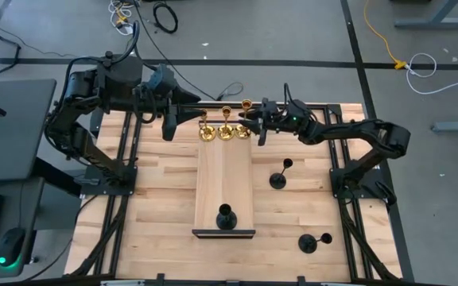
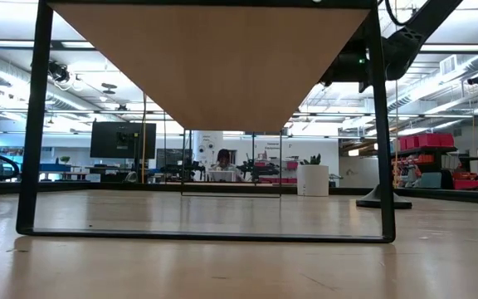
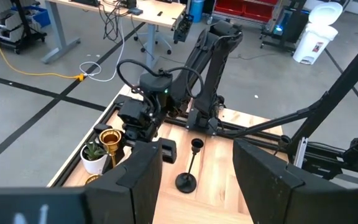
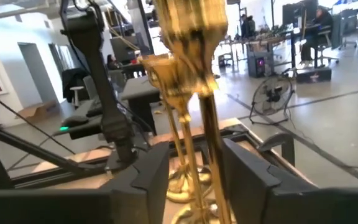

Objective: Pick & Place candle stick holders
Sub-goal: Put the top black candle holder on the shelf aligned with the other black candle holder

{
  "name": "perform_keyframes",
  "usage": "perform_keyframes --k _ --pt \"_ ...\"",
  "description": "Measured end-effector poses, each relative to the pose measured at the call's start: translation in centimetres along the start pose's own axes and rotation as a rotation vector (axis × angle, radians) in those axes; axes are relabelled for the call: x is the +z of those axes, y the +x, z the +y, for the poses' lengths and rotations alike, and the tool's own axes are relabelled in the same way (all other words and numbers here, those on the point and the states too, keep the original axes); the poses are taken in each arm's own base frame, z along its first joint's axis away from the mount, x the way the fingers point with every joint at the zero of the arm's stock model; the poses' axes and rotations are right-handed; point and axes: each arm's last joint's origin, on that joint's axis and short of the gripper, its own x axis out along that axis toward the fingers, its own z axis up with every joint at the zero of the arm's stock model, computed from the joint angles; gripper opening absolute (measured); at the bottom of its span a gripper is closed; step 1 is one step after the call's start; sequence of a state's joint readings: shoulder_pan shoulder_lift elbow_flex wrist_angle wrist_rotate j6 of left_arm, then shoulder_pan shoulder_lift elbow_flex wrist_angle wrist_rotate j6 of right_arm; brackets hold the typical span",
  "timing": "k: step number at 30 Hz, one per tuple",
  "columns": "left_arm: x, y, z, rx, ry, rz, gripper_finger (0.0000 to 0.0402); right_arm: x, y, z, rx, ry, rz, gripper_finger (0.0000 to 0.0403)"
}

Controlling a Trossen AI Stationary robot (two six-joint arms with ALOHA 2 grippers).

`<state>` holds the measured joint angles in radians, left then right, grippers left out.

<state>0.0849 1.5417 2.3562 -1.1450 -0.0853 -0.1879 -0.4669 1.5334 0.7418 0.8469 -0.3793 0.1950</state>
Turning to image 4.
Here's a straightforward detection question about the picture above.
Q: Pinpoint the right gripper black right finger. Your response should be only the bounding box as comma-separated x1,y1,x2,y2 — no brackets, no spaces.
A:
222,138,358,224

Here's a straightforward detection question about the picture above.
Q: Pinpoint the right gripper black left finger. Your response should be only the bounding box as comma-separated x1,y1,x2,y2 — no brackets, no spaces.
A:
0,141,170,224

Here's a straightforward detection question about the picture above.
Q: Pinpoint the gold candlestick holder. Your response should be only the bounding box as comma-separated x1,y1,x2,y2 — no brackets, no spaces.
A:
140,54,213,215
154,0,239,224

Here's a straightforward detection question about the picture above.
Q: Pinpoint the grey curved plastic part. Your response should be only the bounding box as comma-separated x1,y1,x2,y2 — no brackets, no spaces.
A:
257,133,295,167

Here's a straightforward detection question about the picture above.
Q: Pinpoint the black keyboard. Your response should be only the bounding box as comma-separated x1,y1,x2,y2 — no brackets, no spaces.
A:
85,99,104,118

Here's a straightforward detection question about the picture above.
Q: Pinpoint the black computer mouse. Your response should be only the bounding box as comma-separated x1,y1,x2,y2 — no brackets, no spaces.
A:
61,115,90,128

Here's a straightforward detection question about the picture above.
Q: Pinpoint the black floor fan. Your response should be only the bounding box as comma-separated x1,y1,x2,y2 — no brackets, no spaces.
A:
249,74,295,125

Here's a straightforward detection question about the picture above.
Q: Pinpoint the grey office desk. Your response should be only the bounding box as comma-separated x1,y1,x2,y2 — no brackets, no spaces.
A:
121,76,162,135

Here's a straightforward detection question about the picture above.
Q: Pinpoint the white stool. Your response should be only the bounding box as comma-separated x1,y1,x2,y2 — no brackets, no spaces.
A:
69,86,85,108

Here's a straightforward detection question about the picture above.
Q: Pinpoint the black computer tower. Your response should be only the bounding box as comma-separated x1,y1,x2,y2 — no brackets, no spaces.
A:
247,51,275,78

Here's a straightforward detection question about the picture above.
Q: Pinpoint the low black box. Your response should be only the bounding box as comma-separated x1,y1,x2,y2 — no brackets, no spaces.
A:
296,67,333,84

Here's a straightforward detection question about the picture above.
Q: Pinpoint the person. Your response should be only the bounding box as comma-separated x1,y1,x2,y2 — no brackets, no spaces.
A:
240,14,257,39
106,54,121,70
300,6,334,68

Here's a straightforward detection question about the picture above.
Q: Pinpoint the black jacket on chair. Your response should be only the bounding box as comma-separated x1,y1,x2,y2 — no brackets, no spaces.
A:
61,67,90,103

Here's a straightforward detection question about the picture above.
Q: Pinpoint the brown cardboard box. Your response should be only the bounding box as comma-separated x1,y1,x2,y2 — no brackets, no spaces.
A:
17,101,57,121

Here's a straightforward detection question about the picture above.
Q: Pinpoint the dark desk monitor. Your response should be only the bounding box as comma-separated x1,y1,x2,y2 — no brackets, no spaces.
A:
282,0,319,28

